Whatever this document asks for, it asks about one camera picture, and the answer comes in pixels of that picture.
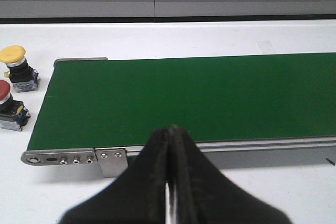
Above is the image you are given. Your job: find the steel rear end bracket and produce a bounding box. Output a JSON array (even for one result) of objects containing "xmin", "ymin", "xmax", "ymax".
[{"xmin": 53, "ymin": 57, "xmax": 108, "ymax": 68}]

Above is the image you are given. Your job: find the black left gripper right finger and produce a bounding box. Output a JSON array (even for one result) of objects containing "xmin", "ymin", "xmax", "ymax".
[{"xmin": 170, "ymin": 126, "xmax": 291, "ymax": 223}]

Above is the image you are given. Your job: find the green conveyor belt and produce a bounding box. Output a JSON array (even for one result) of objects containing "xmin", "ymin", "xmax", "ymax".
[{"xmin": 27, "ymin": 53, "xmax": 335, "ymax": 151}]

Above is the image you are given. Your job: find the small black screw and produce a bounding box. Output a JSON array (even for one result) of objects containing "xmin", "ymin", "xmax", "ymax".
[{"xmin": 326, "ymin": 158, "xmax": 336, "ymax": 166}]

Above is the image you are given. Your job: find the steel conveyor end bracket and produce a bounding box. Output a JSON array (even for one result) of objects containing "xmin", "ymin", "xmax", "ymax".
[{"xmin": 21, "ymin": 148, "xmax": 97, "ymax": 166}]

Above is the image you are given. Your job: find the steel conveyor mounting plate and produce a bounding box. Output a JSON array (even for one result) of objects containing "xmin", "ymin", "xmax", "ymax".
[{"xmin": 95, "ymin": 148, "xmax": 128, "ymax": 178}]

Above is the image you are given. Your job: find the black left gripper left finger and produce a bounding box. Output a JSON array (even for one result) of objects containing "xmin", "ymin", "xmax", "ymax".
[{"xmin": 60, "ymin": 128, "xmax": 169, "ymax": 223}]

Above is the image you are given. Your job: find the aluminium conveyor front rail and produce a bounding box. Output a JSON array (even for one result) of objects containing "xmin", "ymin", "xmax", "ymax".
[{"xmin": 123, "ymin": 136, "xmax": 336, "ymax": 156}]

